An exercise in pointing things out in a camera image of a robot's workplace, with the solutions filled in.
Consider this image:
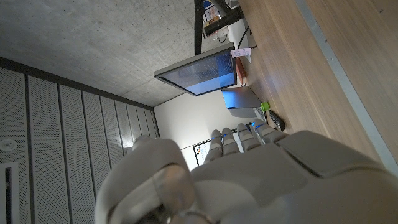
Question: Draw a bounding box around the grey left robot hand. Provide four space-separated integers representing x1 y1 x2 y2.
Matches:
94 118 398 224

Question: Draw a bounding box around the black remote control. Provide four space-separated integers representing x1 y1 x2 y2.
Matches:
267 109 286 132

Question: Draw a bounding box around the silver laptop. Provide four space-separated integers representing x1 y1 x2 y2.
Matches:
221 86 267 121

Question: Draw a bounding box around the red book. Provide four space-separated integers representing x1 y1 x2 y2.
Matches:
235 57 247 86

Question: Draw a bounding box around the computer monitor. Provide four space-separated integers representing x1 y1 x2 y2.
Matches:
153 42 238 96

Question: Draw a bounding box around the pink paper note on monitor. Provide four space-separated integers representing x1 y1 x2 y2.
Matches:
230 47 252 58

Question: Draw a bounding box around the grey tape outline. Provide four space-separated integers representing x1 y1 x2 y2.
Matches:
294 0 398 175

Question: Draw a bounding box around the ceiling vent slot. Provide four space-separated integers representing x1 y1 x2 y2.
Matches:
0 162 20 224

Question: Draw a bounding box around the round white ceiling sensor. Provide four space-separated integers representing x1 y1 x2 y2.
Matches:
0 139 18 152

